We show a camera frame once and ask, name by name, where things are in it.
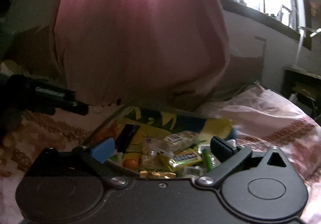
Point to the pink curtain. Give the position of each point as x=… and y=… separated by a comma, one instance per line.
x=171, y=52

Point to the clear packet with green snack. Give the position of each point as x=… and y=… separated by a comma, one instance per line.
x=209, y=162

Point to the colourful patterned snack tray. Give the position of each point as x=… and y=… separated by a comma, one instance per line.
x=134, y=129

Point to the yellow candy bar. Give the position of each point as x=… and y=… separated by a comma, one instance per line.
x=188, y=157

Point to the orange round fruit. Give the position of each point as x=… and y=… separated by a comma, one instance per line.
x=131, y=164

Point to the dark wooden desk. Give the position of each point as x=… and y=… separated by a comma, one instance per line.
x=305, y=86

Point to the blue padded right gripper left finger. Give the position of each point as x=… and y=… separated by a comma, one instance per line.
x=96, y=161

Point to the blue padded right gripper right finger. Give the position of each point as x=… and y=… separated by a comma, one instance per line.
x=232, y=160

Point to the pink floral bedspread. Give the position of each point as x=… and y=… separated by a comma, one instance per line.
x=261, y=118

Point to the gold foil snack packet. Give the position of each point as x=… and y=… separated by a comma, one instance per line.
x=157, y=175

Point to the clear wrapped cereal bar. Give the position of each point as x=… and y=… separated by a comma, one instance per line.
x=174, y=143

